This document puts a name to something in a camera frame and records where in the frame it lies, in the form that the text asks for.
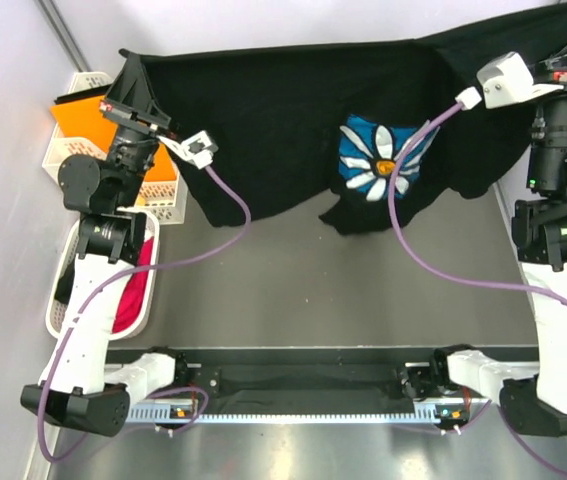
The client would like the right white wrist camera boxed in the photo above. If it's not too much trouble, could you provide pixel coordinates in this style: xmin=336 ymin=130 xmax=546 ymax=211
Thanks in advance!
xmin=455 ymin=52 xmax=564 ymax=110

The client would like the black garment in basket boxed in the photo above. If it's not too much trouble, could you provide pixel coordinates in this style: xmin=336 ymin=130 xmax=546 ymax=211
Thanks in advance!
xmin=54 ymin=263 xmax=75 ymax=305

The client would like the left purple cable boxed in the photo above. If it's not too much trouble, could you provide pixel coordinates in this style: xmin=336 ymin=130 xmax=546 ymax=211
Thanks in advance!
xmin=36 ymin=164 xmax=252 ymax=464

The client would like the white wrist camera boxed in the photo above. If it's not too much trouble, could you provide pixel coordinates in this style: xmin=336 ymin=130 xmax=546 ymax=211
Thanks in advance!
xmin=159 ymin=130 xmax=218 ymax=170
xmin=455 ymin=52 xmax=564 ymax=110

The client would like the red garment in basket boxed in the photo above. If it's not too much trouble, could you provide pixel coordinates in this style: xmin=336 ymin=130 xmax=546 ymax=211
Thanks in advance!
xmin=112 ymin=237 xmax=154 ymax=334

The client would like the black folder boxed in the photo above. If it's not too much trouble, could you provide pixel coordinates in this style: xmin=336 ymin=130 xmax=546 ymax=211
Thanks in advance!
xmin=54 ymin=85 xmax=109 ymax=105

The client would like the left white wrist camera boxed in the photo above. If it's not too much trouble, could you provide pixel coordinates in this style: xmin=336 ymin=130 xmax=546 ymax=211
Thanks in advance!
xmin=159 ymin=130 xmax=218 ymax=170

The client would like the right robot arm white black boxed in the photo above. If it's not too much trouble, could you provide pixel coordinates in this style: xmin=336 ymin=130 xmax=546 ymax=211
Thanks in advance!
xmin=429 ymin=44 xmax=567 ymax=437

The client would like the white perforated file organizer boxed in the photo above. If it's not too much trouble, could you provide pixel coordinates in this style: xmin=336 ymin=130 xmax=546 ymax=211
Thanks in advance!
xmin=43 ymin=72 xmax=187 ymax=225

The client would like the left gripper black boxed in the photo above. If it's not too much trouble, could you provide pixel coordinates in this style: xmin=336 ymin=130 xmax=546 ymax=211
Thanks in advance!
xmin=96 ymin=52 xmax=181 ymax=207

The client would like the white oval laundry basket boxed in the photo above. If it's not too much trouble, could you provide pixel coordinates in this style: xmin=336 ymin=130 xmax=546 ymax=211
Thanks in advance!
xmin=45 ymin=208 xmax=160 ymax=340

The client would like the orange folder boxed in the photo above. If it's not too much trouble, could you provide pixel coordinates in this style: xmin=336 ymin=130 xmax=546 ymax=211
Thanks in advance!
xmin=50 ymin=94 xmax=178 ymax=182

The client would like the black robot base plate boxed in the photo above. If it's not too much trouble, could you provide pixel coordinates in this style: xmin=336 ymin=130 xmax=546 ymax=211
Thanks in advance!
xmin=132 ymin=347 xmax=494 ymax=416

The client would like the black t shirt flower print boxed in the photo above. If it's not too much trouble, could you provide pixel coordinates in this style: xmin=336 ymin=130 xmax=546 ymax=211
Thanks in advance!
xmin=142 ymin=4 xmax=567 ymax=235

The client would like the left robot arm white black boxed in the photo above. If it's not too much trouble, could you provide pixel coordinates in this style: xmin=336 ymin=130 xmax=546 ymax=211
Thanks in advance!
xmin=20 ymin=51 xmax=171 ymax=437

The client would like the aluminium frame rail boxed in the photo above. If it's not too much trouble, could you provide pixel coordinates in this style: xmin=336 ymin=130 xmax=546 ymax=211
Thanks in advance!
xmin=42 ymin=359 xmax=567 ymax=426

